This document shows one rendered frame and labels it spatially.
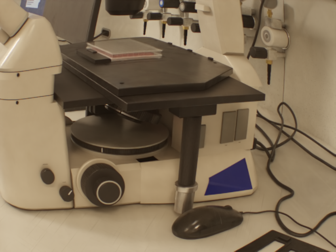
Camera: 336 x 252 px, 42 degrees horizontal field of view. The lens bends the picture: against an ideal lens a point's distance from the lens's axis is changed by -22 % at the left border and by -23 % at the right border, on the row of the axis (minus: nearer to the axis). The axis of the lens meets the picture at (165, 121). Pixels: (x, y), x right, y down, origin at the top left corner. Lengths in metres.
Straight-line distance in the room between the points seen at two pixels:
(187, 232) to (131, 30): 1.47
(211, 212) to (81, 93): 0.24
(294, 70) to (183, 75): 0.59
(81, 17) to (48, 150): 0.49
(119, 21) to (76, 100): 1.56
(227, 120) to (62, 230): 0.33
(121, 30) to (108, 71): 1.46
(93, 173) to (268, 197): 0.31
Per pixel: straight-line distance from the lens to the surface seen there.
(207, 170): 0.82
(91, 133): 0.84
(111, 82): 0.67
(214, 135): 0.83
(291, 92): 1.29
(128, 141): 0.81
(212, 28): 0.88
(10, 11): 0.70
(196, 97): 0.66
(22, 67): 0.67
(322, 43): 1.17
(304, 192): 0.89
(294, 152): 1.09
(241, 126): 0.85
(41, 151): 0.72
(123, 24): 2.17
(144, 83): 0.67
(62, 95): 0.70
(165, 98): 0.65
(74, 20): 1.19
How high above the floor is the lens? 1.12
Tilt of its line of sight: 18 degrees down
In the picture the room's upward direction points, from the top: 4 degrees clockwise
